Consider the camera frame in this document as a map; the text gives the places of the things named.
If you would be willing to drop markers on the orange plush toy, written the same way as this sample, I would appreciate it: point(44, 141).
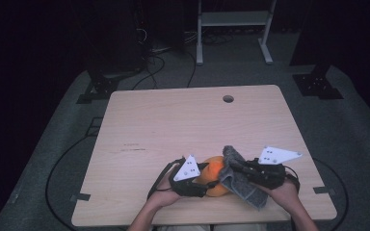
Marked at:
point(213, 168)

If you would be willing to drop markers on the person's left hand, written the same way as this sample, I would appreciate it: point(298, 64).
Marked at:
point(163, 195)

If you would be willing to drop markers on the black stand base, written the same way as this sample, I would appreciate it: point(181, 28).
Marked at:
point(318, 85)
point(101, 88)

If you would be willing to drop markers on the grey fuzzy cloth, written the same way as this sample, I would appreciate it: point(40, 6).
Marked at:
point(244, 191)

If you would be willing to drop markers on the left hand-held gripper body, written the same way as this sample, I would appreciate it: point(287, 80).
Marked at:
point(188, 186)

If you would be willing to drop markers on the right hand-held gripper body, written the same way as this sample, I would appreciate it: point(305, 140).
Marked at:
point(269, 174)

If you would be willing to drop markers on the person's right hand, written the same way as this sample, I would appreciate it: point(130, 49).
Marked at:
point(282, 197)

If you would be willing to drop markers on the black tape strip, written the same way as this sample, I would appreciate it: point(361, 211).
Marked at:
point(81, 197)
point(324, 191)

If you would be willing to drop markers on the white metal stand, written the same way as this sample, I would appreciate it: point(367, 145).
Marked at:
point(234, 18)

